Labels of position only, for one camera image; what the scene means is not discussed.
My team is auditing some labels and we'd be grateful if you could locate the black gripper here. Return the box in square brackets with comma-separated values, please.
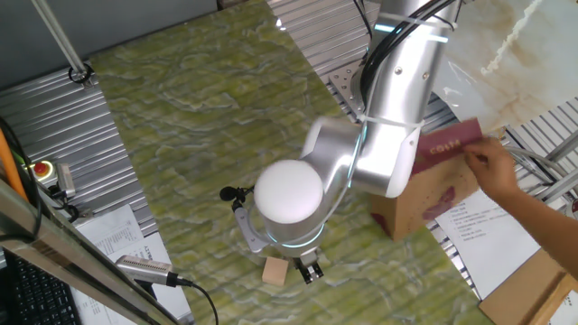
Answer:
[291, 252, 325, 285]

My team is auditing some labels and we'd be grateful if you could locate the small wooden cube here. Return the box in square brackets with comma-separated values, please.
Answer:
[261, 255, 290, 287]

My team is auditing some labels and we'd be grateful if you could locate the Costa kraft maroon paper bag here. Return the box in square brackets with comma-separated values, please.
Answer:
[369, 117, 484, 242]

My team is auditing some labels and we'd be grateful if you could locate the bare human forearm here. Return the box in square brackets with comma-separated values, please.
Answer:
[499, 187, 578, 281]

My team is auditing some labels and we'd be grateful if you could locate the bare human hand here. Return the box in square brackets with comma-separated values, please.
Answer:
[462, 136, 520, 204]

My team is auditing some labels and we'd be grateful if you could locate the small black microphone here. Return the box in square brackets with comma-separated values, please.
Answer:
[219, 185, 254, 204]

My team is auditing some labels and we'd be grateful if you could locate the titled instruction paper sheet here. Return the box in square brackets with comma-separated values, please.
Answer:
[70, 232, 193, 325]
[435, 189, 547, 302]

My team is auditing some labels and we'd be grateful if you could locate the green marble pattern mat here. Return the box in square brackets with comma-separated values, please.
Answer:
[88, 0, 493, 325]

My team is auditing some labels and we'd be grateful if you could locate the densely printed paper sheet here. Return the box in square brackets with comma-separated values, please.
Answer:
[74, 204, 145, 256]

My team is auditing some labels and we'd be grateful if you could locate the cardboard box with white label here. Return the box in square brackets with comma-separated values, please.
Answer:
[532, 270, 578, 325]

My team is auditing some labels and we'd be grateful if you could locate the black keyboard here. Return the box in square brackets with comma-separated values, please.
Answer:
[0, 250, 82, 325]

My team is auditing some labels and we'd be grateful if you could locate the red emergency stop button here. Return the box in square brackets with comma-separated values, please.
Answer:
[24, 160, 58, 186]

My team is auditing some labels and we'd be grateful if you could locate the beige marble pattern sheet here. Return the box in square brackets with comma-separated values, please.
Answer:
[428, 0, 578, 135]

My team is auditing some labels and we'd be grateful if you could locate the thin aluminium pole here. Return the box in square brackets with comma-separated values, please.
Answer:
[30, 0, 89, 78]

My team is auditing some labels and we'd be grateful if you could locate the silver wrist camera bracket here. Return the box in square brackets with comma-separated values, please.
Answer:
[232, 200, 270, 255]

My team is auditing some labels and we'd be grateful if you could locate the black camera cable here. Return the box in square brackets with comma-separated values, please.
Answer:
[166, 270, 220, 325]

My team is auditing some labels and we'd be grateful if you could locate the silver ribbed camera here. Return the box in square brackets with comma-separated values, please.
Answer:
[115, 255, 180, 289]

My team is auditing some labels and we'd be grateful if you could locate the shiny metal frame beam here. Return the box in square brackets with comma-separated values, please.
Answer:
[0, 178, 182, 325]

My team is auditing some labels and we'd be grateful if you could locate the aluminium frame bar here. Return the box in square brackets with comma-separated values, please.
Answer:
[523, 169, 578, 213]
[544, 129, 578, 163]

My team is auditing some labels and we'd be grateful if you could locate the grey base cable with connector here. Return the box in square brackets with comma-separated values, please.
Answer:
[503, 144, 578, 195]

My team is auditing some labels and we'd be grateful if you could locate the grey box camera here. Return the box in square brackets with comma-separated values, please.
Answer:
[54, 162, 77, 200]

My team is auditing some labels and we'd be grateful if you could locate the black ring at pole foot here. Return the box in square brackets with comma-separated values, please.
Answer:
[68, 62, 95, 86]

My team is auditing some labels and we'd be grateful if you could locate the orange cable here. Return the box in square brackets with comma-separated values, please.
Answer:
[0, 128, 28, 202]

